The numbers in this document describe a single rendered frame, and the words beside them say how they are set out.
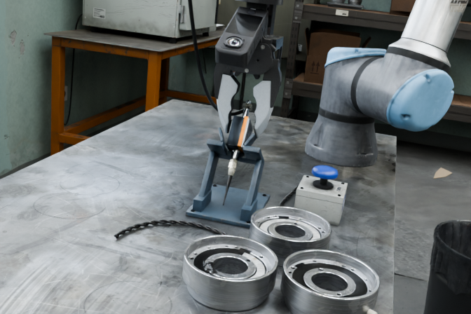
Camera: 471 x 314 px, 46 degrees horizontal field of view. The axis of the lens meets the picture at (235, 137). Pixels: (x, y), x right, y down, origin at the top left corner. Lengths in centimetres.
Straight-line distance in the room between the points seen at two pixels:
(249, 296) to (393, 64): 57
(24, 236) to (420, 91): 66
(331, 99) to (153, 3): 189
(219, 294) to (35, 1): 247
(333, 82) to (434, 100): 20
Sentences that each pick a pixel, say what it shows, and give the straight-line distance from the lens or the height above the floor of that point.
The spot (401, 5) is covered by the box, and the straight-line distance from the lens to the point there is 405.
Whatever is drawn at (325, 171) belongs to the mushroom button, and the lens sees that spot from 85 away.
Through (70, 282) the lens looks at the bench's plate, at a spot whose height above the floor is 80.
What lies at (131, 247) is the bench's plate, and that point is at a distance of 73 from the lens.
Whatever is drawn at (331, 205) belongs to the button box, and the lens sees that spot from 84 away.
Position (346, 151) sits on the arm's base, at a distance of 112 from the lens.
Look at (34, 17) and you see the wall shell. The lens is 295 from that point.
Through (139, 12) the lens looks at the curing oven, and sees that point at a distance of 293.
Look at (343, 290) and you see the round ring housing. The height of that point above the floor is 83.
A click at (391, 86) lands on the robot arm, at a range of 102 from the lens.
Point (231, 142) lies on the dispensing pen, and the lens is 82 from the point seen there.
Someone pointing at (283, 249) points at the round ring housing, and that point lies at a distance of 69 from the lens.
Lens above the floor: 114
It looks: 16 degrees down
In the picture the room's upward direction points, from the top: 6 degrees clockwise
